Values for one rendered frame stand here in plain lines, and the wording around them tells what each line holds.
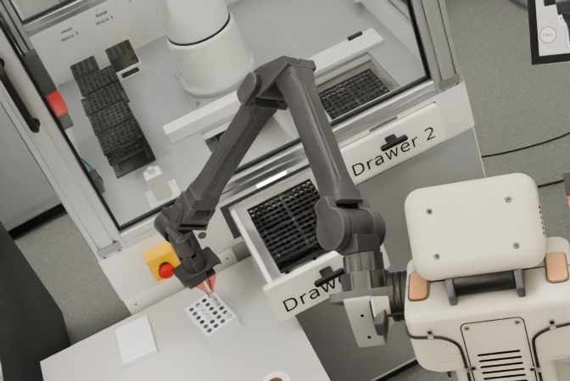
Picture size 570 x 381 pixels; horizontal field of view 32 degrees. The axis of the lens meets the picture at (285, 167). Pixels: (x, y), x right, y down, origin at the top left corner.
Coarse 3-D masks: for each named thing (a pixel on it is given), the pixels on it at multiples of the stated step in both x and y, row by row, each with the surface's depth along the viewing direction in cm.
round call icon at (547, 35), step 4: (540, 28) 242; (544, 28) 242; (548, 28) 242; (552, 28) 241; (556, 28) 241; (540, 32) 242; (544, 32) 242; (548, 32) 242; (552, 32) 241; (556, 32) 241; (540, 36) 242; (544, 36) 242; (548, 36) 242; (552, 36) 241; (556, 36) 241; (540, 40) 242; (544, 40) 242; (548, 40) 242; (552, 40) 241; (556, 40) 241; (540, 44) 242
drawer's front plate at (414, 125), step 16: (416, 112) 249; (432, 112) 249; (384, 128) 248; (400, 128) 248; (416, 128) 250; (352, 144) 247; (368, 144) 248; (400, 144) 251; (416, 144) 253; (432, 144) 255; (352, 160) 249; (368, 160) 250; (384, 160) 252; (352, 176) 251
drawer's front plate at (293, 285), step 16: (336, 256) 220; (384, 256) 225; (304, 272) 219; (272, 288) 218; (288, 288) 220; (304, 288) 221; (320, 288) 223; (336, 288) 225; (272, 304) 221; (288, 304) 222; (304, 304) 224
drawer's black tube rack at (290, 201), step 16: (304, 192) 244; (272, 208) 243; (288, 208) 241; (304, 208) 239; (256, 224) 244; (272, 224) 238; (288, 224) 236; (304, 224) 235; (272, 240) 234; (288, 240) 232; (304, 240) 231; (272, 256) 230; (304, 256) 231
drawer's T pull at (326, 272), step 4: (324, 268) 220; (328, 268) 220; (340, 268) 218; (320, 272) 219; (324, 272) 219; (328, 272) 219; (332, 272) 218; (336, 272) 218; (340, 272) 218; (324, 276) 218; (328, 276) 218; (332, 276) 218; (336, 276) 218; (316, 280) 218; (320, 280) 217; (324, 280) 217; (328, 280) 218; (316, 284) 217; (320, 284) 218
